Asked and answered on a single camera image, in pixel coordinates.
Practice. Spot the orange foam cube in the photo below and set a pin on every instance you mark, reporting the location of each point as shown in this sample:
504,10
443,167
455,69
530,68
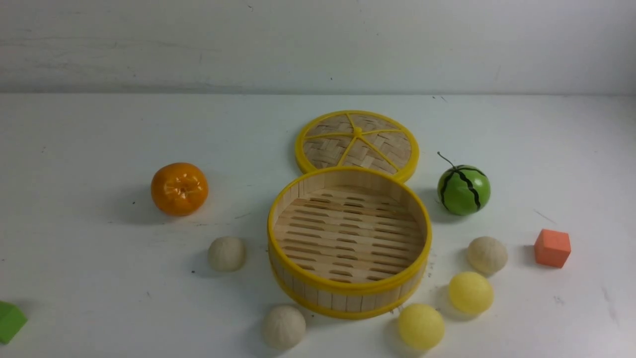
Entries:
552,248

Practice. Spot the bamboo steamer tray yellow rim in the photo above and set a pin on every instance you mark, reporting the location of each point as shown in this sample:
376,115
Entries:
348,243

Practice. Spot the woven bamboo steamer lid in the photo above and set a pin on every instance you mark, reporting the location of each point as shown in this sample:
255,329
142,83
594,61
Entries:
357,138

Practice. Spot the orange toy tangerine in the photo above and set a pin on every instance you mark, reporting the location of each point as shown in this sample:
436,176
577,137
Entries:
179,189

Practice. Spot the white bun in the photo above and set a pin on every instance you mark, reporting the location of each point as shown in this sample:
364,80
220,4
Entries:
283,327
487,255
226,254

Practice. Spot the green foam block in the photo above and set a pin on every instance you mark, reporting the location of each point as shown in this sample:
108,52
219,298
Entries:
12,319

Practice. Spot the yellow bun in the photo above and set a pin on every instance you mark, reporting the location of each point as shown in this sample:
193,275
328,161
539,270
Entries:
421,327
470,293

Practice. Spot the green toy watermelon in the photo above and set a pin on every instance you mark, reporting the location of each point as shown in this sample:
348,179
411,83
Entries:
463,190

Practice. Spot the white bun bottom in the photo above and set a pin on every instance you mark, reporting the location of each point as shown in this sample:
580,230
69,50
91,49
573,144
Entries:
283,327

